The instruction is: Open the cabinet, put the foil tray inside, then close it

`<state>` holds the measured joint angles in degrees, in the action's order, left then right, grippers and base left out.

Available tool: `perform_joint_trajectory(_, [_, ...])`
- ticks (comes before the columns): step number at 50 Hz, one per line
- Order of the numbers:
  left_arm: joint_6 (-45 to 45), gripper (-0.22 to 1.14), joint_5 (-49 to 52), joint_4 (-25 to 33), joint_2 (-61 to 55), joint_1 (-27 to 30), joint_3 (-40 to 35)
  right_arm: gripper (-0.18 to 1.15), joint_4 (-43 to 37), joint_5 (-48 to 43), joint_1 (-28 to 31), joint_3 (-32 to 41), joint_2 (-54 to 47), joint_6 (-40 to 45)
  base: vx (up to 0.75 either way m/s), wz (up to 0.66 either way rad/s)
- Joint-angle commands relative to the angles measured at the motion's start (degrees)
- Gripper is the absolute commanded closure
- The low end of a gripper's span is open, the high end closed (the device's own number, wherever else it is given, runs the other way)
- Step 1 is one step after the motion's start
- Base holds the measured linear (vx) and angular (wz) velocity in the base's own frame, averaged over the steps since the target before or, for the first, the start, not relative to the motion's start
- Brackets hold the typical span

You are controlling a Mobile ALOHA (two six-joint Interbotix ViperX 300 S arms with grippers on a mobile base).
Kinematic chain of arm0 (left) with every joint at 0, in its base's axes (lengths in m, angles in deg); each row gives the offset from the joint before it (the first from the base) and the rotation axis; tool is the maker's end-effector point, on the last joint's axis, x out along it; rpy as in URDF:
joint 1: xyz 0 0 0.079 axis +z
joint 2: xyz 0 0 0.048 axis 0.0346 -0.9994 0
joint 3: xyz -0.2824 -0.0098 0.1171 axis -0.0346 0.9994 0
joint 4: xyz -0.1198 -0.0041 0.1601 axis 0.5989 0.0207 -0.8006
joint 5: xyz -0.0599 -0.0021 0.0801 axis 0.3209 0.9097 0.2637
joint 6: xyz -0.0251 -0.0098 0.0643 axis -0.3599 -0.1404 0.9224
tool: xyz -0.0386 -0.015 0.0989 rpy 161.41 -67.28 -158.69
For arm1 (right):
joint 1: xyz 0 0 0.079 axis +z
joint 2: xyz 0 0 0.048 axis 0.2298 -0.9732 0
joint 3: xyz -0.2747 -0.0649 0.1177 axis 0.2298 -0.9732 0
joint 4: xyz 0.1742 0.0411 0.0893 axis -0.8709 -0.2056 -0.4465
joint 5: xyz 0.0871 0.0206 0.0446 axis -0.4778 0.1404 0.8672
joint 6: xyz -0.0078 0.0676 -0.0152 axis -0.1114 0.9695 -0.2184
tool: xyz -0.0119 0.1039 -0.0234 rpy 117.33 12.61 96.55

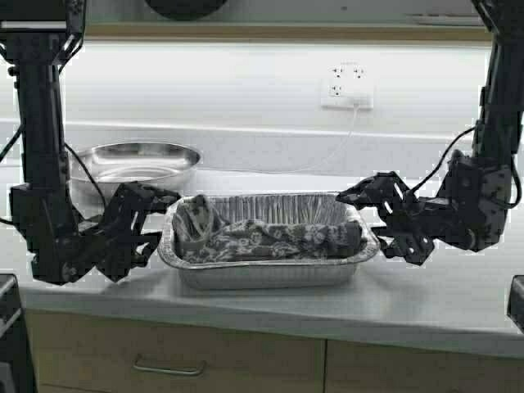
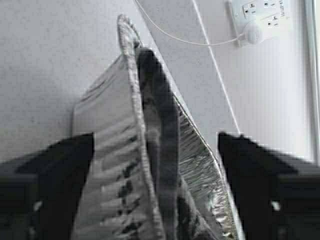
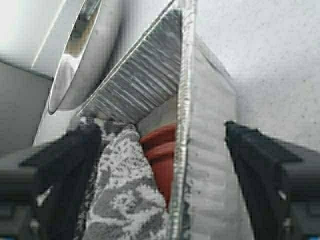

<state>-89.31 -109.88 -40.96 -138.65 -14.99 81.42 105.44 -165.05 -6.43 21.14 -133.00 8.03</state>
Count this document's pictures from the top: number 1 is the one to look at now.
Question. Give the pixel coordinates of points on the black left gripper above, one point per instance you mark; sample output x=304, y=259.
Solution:
x=117, y=243

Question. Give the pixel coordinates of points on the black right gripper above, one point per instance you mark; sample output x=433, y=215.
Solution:
x=400, y=236

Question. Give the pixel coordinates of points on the patterned grey cloth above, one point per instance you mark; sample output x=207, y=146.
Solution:
x=203, y=235

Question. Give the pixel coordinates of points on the aluminium foil tray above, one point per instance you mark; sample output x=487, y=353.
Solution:
x=286, y=208

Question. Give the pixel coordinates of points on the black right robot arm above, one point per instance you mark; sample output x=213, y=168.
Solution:
x=470, y=209

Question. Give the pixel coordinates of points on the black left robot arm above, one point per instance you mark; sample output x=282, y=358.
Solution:
x=38, y=38

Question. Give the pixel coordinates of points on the robot base right corner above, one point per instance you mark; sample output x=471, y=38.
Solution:
x=515, y=307

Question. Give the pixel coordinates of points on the robot base left corner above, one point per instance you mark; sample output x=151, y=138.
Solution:
x=17, y=366

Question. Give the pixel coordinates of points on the black pan in cabinet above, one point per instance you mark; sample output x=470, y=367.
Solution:
x=185, y=10

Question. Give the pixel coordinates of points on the stainless steel bowl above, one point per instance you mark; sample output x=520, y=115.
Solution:
x=96, y=172

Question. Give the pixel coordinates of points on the white charger plug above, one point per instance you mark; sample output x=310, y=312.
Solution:
x=363, y=102

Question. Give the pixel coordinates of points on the left drawer front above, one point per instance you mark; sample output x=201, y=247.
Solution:
x=94, y=354

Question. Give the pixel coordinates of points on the drawer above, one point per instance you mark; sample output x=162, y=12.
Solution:
x=94, y=354
x=356, y=367

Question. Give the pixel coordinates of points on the middle drawer front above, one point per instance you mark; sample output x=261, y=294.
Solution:
x=356, y=367

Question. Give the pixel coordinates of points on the white wall outlet plate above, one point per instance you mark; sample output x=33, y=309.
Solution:
x=343, y=81

